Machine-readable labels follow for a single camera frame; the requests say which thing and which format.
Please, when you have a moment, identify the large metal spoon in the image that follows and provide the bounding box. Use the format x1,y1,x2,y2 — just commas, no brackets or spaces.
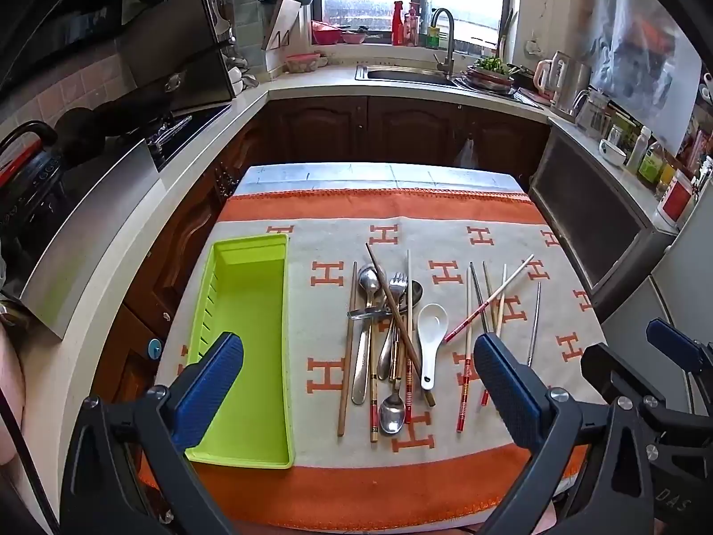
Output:
351,264,382,405

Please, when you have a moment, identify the steel faucet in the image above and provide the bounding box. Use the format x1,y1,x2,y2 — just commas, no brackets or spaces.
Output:
430,8,456,74

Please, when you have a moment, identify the colander with greens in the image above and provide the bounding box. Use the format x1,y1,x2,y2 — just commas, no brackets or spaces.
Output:
465,56,516,93

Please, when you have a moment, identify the silver appliance with dark door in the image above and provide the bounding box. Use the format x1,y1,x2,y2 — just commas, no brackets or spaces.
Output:
528,123,677,324

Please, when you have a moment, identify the steel sink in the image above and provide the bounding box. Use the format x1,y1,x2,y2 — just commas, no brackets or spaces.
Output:
356,64,460,88

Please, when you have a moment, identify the black wok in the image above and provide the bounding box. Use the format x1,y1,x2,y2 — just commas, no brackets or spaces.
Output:
53,103,168,168

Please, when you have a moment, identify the grey gridded mat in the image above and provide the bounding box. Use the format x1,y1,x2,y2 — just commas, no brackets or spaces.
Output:
237,161,527,196

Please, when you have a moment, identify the wooden cutting board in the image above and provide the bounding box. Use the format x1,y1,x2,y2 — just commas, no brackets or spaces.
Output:
262,0,313,70

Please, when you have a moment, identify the black pot with arched handle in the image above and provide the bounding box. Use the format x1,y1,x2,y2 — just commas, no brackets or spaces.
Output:
0,121,70,268

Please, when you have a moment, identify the stack of white bowls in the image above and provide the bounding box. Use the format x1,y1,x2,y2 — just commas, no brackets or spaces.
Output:
225,64,260,95

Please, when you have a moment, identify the dark metal chopstick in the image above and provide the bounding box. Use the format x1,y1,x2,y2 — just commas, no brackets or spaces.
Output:
469,261,492,336

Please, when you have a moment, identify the orange beige patterned blanket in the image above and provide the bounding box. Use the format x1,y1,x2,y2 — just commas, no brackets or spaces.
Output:
136,186,608,533

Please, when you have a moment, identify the small metal spoon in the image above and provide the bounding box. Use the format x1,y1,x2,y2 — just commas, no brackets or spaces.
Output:
379,326,406,434

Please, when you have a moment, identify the clear plastic wall bag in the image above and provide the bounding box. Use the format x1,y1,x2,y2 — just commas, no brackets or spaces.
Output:
585,0,703,151

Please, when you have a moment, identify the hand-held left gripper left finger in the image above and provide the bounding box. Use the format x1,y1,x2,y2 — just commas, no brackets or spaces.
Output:
58,331,246,535

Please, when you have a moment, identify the green label bottle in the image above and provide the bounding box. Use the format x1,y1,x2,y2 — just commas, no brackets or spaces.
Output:
638,142,666,186

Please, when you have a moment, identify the white kitchen countertop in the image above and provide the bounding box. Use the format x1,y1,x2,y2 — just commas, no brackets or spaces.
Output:
0,58,697,535

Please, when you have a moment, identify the black gas stove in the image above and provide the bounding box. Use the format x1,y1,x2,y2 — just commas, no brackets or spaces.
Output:
148,103,232,171

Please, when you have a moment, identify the silver metal chopstick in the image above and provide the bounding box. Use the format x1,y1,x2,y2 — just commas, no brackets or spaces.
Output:
527,282,542,369

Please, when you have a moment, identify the thin wooden chopstick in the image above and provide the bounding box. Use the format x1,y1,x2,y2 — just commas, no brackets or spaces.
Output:
482,261,500,324

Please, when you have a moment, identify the black cable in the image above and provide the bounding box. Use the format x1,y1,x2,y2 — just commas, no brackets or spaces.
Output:
0,384,59,535

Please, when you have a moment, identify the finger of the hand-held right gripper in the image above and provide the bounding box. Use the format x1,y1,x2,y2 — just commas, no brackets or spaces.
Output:
646,317,713,380
580,342,692,419

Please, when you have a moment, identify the red white striped chopstick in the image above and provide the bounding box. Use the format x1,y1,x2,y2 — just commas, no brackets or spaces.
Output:
456,267,473,432
443,255,535,343

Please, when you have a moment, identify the metal fork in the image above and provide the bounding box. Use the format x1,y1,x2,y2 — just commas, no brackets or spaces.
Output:
377,272,409,383

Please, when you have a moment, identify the white ceramic spoon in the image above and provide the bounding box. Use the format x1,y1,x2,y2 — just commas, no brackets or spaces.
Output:
417,304,450,391

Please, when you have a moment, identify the black steel range hood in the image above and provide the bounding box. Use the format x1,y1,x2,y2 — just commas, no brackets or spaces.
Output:
119,0,238,118

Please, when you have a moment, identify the yellowish chopstick with gold end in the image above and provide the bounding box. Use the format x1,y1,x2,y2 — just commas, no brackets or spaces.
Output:
369,334,380,443

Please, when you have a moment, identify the steel jug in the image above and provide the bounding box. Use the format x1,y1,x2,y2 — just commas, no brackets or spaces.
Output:
557,61,591,118

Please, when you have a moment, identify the white bowl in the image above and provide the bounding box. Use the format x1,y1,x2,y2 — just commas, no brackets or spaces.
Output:
598,139,627,167

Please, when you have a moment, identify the glass teapot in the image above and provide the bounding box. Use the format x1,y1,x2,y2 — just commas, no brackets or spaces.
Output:
574,89,614,140

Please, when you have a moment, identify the white plastic bottle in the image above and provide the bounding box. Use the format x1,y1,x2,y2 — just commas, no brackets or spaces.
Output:
625,125,652,175

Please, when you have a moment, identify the white jar with red label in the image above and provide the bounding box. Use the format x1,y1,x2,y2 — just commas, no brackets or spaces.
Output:
656,170,694,227

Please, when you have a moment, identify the stainless steel panel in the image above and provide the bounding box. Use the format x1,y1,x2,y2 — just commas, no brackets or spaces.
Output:
19,139,162,341

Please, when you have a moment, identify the beige chopstick with red bands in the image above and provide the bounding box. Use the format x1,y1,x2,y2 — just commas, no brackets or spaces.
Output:
480,263,508,407

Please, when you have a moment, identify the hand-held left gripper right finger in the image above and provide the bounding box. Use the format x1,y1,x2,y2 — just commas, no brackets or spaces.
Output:
472,333,655,535

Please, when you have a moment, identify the short metal soup spoon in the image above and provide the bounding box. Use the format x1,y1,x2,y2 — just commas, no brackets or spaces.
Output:
347,298,391,322

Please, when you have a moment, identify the pink white electric kettle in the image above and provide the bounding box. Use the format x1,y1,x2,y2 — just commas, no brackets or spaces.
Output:
533,51,572,107

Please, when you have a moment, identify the green plastic utensil tray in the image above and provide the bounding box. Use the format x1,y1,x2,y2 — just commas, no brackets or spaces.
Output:
184,233,296,470

